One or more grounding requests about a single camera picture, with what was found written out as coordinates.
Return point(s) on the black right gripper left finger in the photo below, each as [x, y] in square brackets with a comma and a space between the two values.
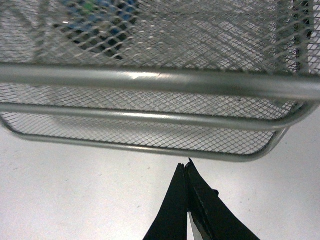
[171, 220]

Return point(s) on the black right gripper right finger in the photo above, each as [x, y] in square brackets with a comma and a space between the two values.
[210, 218]

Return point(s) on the silver mesh three-tier rack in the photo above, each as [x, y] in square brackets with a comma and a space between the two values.
[213, 79]

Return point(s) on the blue plastic tray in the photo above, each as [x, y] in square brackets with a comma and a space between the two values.
[99, 26]

